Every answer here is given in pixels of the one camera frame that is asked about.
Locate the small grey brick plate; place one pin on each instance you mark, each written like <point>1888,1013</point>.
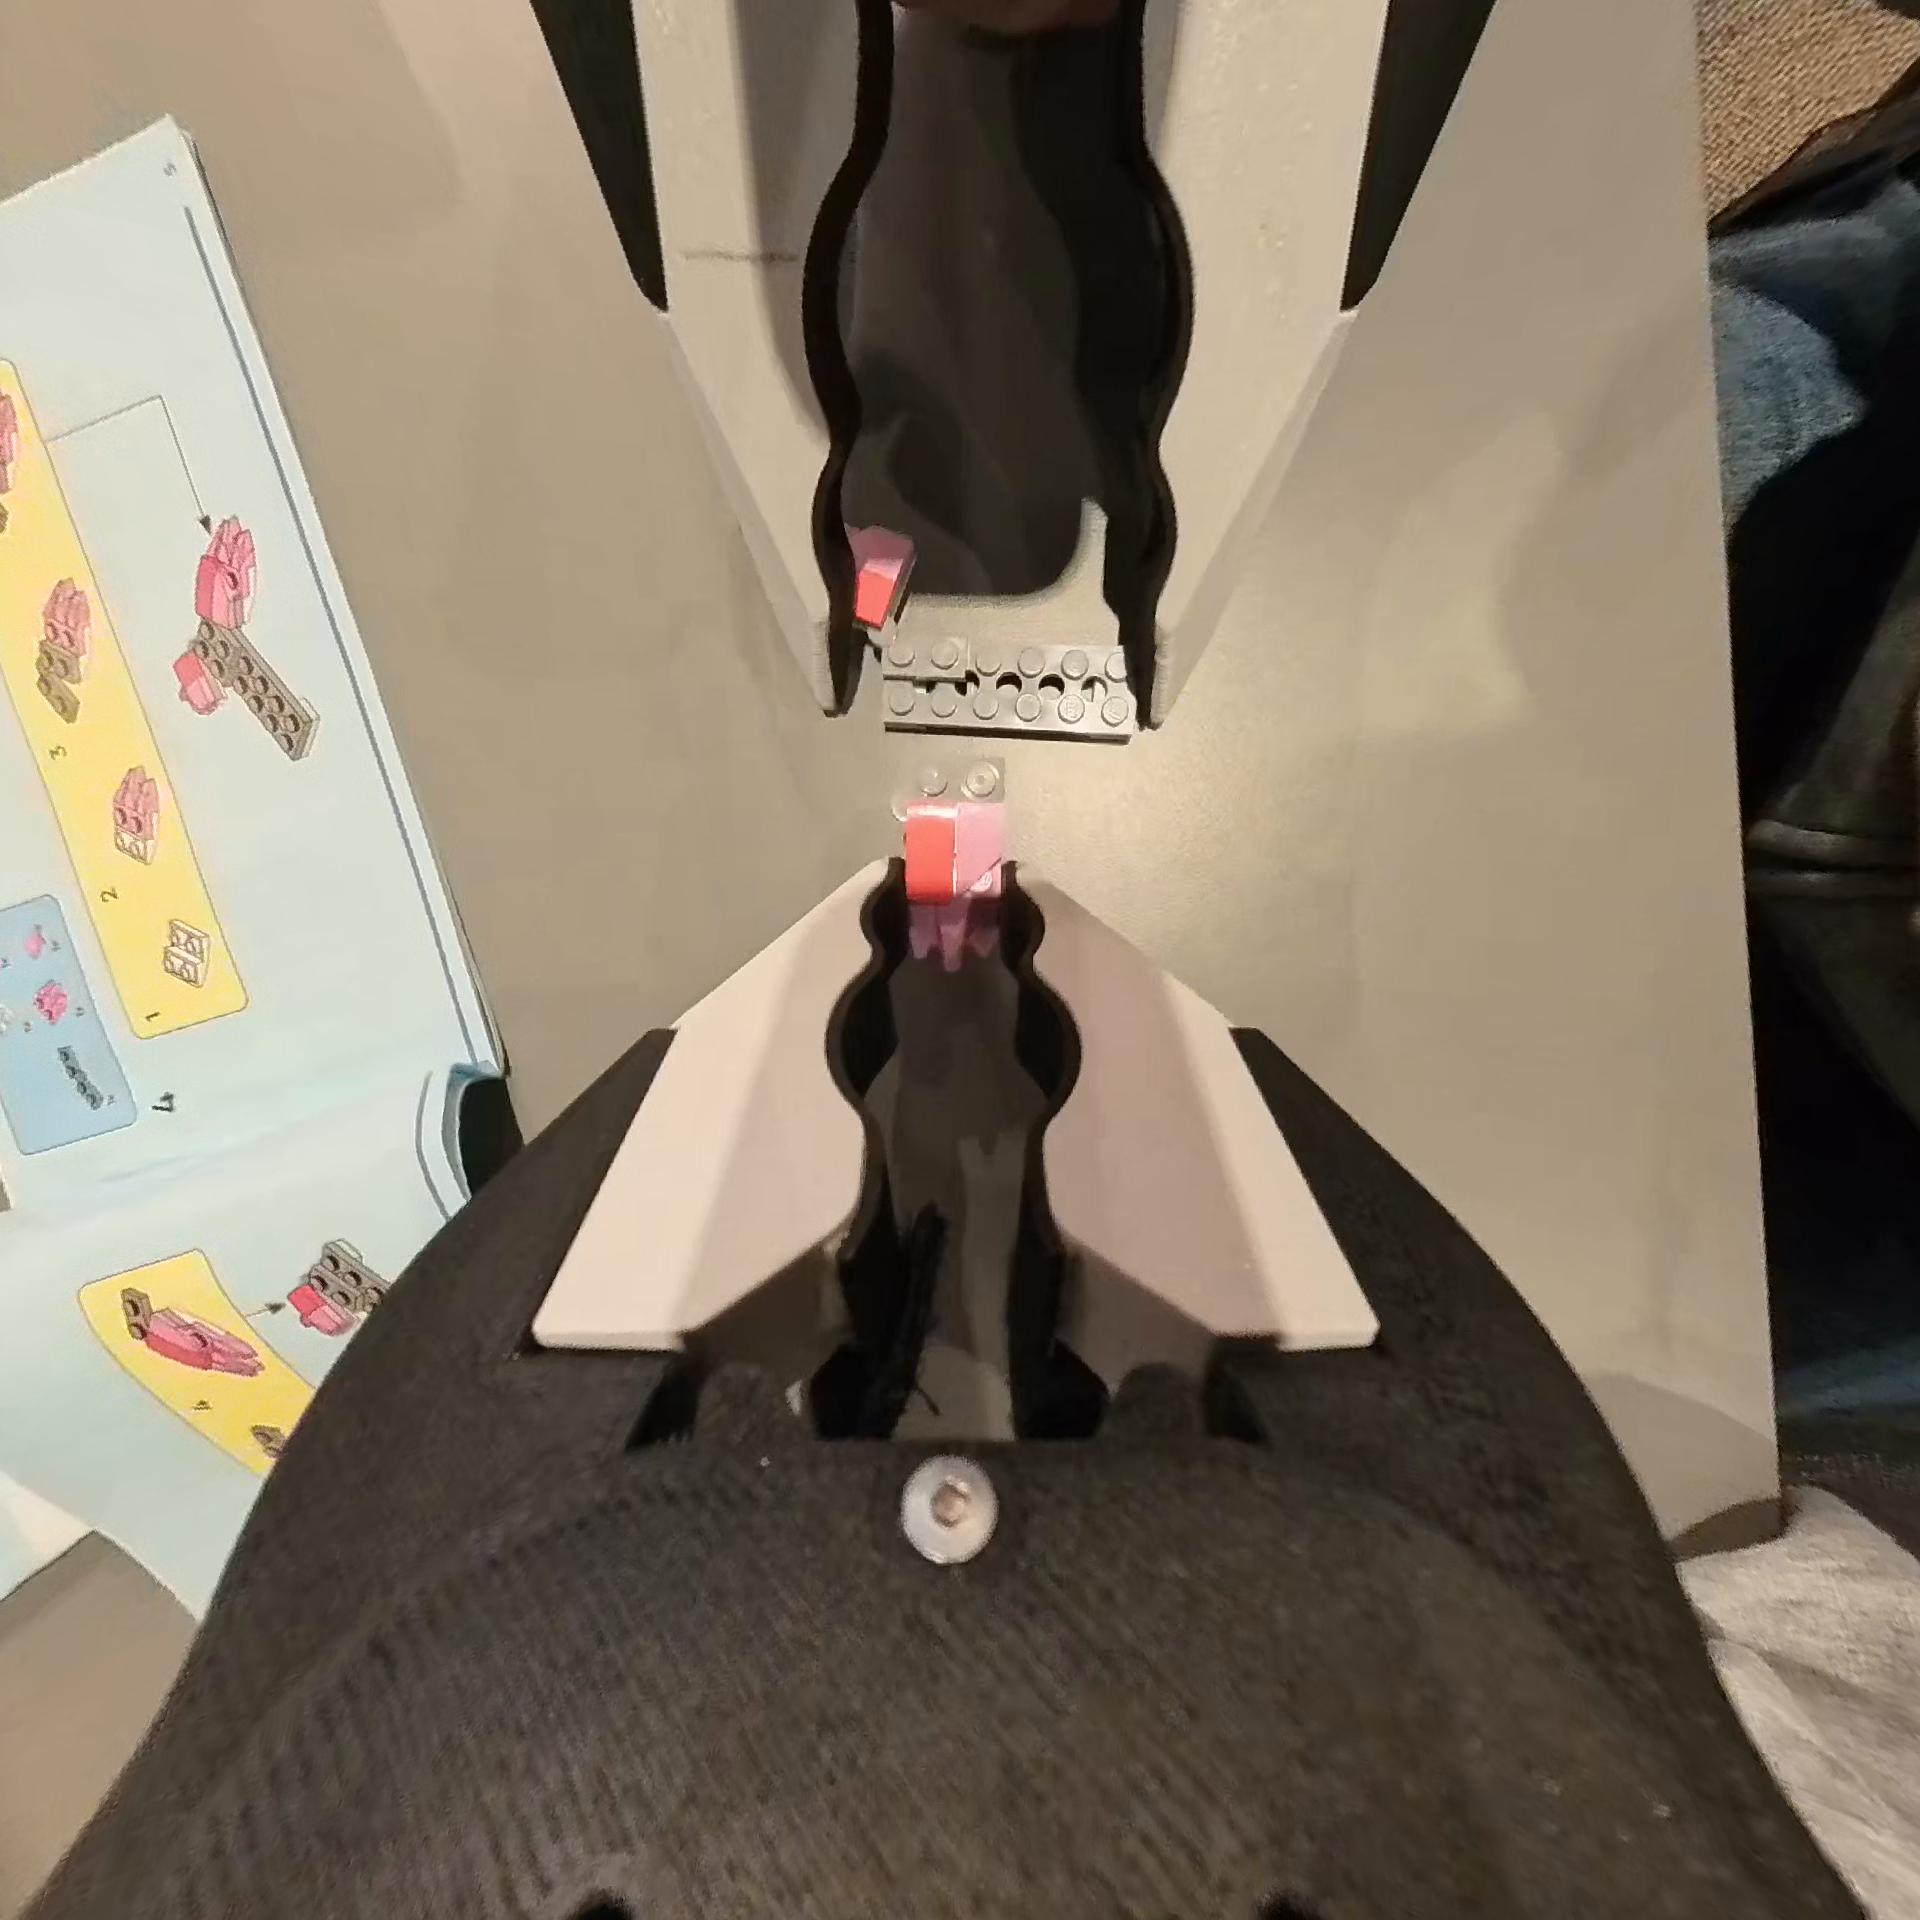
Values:
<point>956,779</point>

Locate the long grey holed plate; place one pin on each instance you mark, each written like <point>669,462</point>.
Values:
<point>1004,690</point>

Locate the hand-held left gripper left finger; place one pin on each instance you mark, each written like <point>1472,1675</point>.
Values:
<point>704,1201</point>

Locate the white cloth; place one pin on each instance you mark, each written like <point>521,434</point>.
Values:
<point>1829,1681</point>

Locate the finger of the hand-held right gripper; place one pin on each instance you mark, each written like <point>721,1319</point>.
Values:
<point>735,182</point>
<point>1275,182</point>

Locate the open light blue instruction booklet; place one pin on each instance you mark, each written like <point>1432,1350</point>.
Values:
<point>300,901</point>

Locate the blue denim trousers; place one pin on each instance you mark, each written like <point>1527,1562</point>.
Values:
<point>1829,375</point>

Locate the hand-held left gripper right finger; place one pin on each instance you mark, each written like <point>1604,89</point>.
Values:
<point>1184,1184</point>

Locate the grey desk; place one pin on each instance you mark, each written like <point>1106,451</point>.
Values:
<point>1424,901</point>

